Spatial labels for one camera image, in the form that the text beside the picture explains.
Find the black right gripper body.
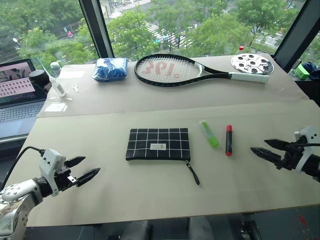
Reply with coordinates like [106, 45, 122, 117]
[274, 141, 307, 172]

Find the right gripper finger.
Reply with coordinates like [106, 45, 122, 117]
[264, 138, 292, 151]
[250, 146, 283, 166]

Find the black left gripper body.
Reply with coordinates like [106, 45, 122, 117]
[53, 162, 78, 193]

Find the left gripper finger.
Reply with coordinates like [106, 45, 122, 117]
[75, 167, 101, 188]
[64, 156, 87, 168]

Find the black grid pencil pouch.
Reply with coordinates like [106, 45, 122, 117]
[124, 127, 201, 186]

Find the red black marker pen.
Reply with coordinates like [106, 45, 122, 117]
[225, 124, 234, 157]

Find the green highlighter pen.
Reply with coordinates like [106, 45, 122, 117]
[198, 119, 220, 149]

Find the white squeeze tube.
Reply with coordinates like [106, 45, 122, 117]
[48, 75, 67, 98]

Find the green box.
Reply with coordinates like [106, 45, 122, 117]
[295, 63, 311, 81]

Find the grey laptop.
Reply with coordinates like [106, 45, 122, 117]
[0, 58, 49, 140]

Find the dark blue cloth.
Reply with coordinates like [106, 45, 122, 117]
[301, 60, 320, 81]

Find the round silver perforated disc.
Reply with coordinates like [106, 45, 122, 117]
[230, 52, 275, 76]

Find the black round cylinder device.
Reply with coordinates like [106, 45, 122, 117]
[27, 69, 51, 88]

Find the pale green bottle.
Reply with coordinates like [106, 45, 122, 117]
[49, 60, 62, 79]

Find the blue plastic-wrapped bundle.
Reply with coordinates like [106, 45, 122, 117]
[91, 57, 130, 83]

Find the black white tennis racket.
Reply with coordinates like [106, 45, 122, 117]
[133, 53, 270, 88]

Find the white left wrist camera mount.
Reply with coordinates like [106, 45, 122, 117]
[39, 148, 67, 198]

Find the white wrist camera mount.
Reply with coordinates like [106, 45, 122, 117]
[294, 125, 320, 174]
[39, 148, 67, 198]

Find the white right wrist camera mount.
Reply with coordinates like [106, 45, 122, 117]
[294, 125, 320, 174]

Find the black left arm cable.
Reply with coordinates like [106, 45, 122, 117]
[0, 146, 47, 192]

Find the black window frame pillar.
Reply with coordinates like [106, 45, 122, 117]
[272, 0, 320, 74]
[77, 0, 116, 60]

